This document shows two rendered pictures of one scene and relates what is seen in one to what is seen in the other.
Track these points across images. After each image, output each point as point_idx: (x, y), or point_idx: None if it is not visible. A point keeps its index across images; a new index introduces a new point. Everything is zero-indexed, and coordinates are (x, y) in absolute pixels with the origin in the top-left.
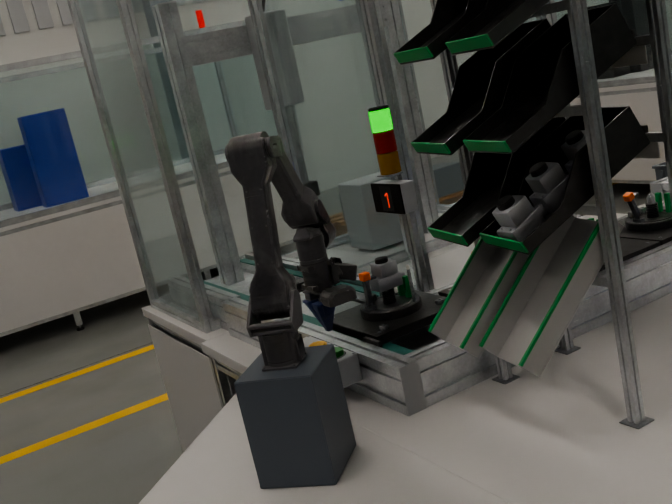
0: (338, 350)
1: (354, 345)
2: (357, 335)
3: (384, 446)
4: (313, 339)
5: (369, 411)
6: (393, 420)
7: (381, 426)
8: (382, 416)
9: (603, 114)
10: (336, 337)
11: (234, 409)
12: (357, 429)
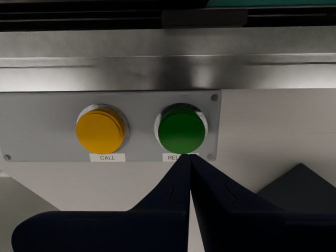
0: (195, 128)
1: (152, 56)
2: (95, 7)
3: (335, 144)
4: (21, 102)
5: (243, 104)
6: (298, 99)
7: (294, 119)
8: (273, 101)
9: None
10: (58, 57)
11: (73, 201)
12: (268, 140)
